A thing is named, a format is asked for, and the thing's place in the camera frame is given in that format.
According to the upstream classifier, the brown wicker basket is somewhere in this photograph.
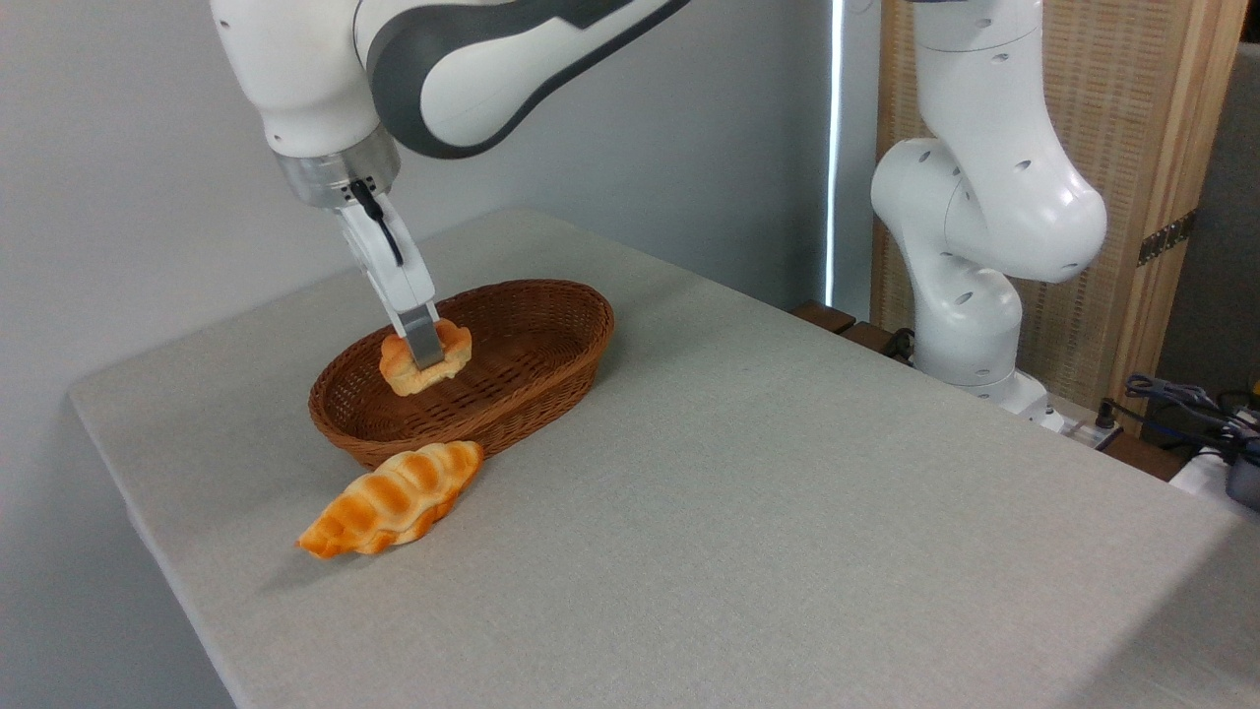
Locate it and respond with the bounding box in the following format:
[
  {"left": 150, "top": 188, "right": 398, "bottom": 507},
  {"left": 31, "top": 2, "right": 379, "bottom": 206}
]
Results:
[{"left": 308, "top": 280, "right": 616, "bottom": 471}]

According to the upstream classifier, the white power strip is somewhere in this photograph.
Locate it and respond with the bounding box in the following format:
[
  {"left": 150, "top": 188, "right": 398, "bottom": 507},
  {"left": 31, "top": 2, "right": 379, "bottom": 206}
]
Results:
[{"left": 1041, "top": 402, "right": 1125, "bottom": 452}]

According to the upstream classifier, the striped croissant bread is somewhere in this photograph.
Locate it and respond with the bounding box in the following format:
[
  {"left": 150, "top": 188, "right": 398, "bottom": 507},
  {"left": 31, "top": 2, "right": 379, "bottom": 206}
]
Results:
[{"left": 296, "top": 439, "right": 485, "bottom": 561}]

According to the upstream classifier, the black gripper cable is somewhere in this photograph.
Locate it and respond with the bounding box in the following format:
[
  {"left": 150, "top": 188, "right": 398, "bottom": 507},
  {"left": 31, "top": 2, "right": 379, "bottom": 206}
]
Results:
[{"left": 348, "top": 178, "right": 406, "bottom": 268}]

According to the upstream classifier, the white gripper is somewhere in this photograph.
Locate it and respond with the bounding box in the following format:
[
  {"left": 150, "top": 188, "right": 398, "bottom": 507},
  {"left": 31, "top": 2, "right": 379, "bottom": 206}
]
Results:
[{"left": 335, "top": 191, "right": 445, "bottom": 372}]

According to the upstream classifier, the wooden woven screen panel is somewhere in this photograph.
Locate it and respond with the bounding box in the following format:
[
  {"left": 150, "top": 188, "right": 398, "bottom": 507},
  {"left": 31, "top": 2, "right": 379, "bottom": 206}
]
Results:
[{"left": 871, "top": 0, "right": 1250, "bottom": 436}]

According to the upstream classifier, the bundle of dark cables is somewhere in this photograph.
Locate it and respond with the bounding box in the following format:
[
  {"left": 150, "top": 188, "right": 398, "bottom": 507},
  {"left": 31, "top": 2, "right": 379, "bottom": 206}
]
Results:
[{"left": 1097, "top": 372, "right": 1260, "bottom": 466}]

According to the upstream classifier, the small round bread bun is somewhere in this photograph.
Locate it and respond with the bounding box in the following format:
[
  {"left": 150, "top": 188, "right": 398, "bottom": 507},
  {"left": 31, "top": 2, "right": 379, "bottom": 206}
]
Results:
[{"left": 378, "top": 317, "right": 474, "bottom": 398}]

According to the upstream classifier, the dark wooden block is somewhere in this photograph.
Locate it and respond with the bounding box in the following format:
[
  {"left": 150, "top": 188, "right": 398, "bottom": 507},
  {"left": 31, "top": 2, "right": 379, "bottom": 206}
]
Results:
[
  {"left": 790, "top": 299, "right": 858, "bottom": 337},
  {"left": 839, "top": 320, "right": 914, "bottom": 362}
]

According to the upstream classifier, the metal screen hinge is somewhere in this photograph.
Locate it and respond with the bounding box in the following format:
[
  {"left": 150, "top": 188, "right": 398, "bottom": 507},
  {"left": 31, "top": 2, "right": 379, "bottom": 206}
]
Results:
[{"left": 1136, "top": 209, "right": 1199, "bottom": 268}]

